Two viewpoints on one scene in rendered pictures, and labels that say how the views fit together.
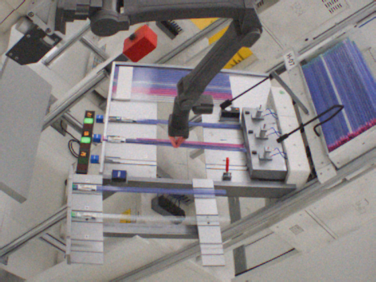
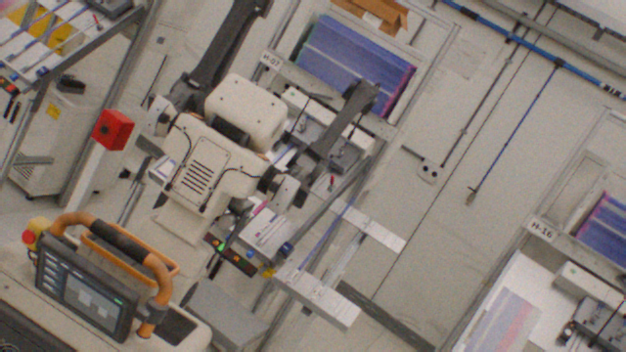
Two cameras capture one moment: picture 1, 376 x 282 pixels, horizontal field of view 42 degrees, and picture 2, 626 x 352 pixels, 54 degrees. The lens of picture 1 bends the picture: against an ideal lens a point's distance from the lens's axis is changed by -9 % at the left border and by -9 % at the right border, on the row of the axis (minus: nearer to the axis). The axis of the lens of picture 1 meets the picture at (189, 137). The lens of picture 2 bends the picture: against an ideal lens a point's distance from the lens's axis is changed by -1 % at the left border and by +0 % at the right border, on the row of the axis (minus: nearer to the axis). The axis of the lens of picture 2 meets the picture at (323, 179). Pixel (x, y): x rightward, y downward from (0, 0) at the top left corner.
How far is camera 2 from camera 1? 1.46 m
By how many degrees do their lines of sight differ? 37
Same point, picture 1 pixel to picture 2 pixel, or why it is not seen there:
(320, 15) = not seen: outside the picture
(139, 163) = (277, 228)
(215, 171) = (319, 189)
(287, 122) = (323, 116)
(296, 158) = (358, 138)
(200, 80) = not seen: hidden behind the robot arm
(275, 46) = (181, 34)
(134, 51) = (118, 141)
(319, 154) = (373, 124)
